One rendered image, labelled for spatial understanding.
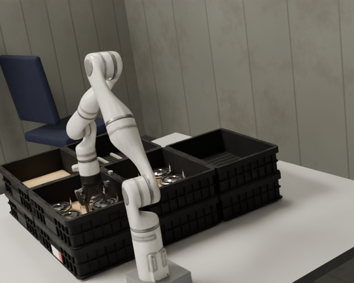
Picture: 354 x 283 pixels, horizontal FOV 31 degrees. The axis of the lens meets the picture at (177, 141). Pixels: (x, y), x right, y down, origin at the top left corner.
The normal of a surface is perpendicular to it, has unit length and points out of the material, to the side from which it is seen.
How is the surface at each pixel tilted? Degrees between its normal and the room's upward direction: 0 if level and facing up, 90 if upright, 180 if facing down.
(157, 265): 91
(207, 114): 90
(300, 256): 0
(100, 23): 90
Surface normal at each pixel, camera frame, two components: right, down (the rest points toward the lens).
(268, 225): -0.14, -0.94
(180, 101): -0.79, 0.29
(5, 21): 0.59, 0.17
